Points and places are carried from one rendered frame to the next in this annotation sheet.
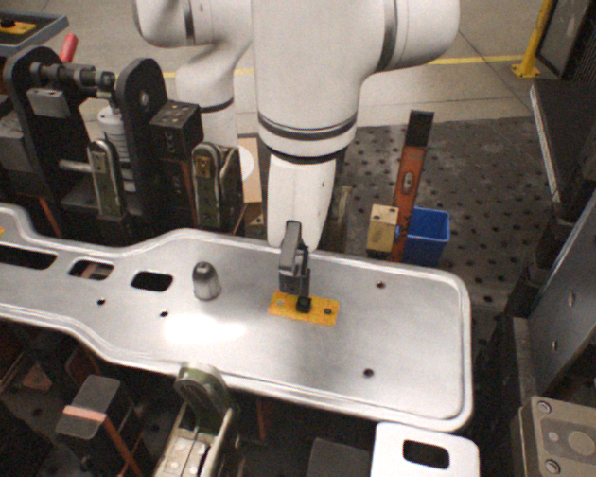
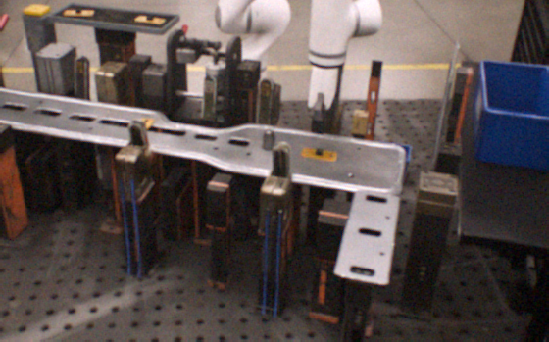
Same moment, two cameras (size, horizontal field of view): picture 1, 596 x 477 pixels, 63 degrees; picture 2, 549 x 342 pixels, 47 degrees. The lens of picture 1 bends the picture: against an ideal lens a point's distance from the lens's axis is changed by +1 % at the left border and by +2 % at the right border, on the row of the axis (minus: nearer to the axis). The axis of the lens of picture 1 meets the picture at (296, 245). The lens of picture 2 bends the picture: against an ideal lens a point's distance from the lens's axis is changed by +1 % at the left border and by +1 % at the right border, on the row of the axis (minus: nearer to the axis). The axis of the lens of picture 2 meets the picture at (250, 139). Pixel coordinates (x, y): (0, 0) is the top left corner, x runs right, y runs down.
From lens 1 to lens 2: 1.01 m
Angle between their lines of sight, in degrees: 15
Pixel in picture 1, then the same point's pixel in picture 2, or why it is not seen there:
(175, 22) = (241, 20)
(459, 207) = (423, 151)
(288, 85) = (323, 38)
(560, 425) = (430, 177)
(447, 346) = (391, 170)
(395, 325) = (366, 162)
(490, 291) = not seen: hidden behind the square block
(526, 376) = not seen: hidden behind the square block
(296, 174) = (323, 72)
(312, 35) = (332, 23)
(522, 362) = not seen: hidden behind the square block
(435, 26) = (373, 22)
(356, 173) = (347, 128)
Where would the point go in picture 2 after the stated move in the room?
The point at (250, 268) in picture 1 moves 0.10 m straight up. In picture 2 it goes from (289, 139) to (291, 104)
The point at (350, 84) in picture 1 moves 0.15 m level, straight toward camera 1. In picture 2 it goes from (344, 39) to (340, 67)
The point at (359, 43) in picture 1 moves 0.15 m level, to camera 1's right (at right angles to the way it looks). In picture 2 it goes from (347, 25) to (419, 27)
